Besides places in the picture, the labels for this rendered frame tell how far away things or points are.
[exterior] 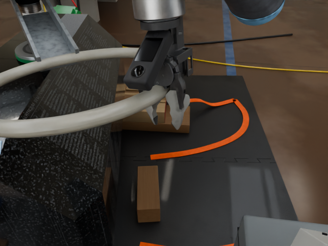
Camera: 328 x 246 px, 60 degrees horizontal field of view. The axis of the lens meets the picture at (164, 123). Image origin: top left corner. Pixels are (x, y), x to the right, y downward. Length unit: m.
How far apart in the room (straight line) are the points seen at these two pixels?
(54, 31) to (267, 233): 0.89
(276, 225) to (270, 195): 1.15
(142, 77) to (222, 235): 1.26
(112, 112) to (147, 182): 1.17
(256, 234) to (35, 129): 0.47
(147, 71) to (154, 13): 0.09
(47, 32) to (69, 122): 0.65
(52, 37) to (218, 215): 1.21
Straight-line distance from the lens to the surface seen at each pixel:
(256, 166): 1.96
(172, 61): 0.52
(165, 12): 0.49
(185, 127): 2.07
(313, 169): 2.10
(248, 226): 0.66
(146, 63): 0.47
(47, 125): 0.48
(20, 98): 1.09
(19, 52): 1.35
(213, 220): 1.65
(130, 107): 0.49
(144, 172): 1.68
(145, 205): 1.54
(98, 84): 1.36
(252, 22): 0.56
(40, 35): 1.08
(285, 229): 0.68
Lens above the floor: 1.39
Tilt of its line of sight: 39 degrees down
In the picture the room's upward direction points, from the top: straight up
